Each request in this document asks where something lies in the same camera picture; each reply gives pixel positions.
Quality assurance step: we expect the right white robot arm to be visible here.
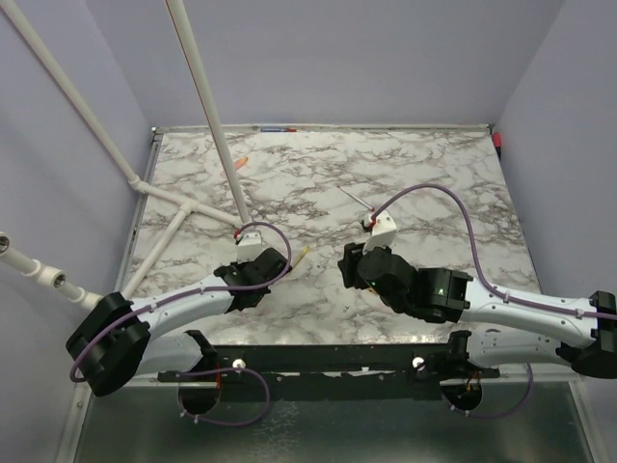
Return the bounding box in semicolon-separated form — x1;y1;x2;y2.
337;243;616;379

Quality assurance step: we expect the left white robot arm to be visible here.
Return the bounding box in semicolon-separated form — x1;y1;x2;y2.
66;248;290;397

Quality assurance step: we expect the yellow highlighter pen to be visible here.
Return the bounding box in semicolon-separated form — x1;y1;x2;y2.
293;246;310;268

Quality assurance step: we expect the thin silver red pen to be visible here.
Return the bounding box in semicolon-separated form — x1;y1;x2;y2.
337;186;375;212

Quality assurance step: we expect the pink pencil-shaped marker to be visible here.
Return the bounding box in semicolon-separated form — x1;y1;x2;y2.
234;156;249;170

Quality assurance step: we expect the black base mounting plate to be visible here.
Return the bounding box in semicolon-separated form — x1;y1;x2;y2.
158;330;502;401

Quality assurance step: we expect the blue red marker at edge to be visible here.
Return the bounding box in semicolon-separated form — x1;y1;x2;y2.
259;126;299;133

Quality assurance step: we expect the red black clamp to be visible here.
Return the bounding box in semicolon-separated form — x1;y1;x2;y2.
492;132;502;159

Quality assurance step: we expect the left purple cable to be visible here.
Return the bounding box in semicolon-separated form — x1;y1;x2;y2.
70;220;293;426

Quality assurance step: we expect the purple cable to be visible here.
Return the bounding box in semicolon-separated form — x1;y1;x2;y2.
70;220;293;426
368;184;617;419

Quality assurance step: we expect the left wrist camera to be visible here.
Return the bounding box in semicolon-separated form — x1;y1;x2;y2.
236;231;263;263

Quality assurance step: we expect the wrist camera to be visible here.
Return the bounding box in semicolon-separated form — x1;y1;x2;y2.
361;210;397;255
236;231;263;263

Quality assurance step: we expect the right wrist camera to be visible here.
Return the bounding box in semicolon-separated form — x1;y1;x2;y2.
361;210;397;255

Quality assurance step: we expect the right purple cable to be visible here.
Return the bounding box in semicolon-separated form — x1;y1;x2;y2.
368;184;617;419

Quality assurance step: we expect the white PVC pipe frame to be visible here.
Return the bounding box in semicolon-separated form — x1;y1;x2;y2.
0;0;256;314

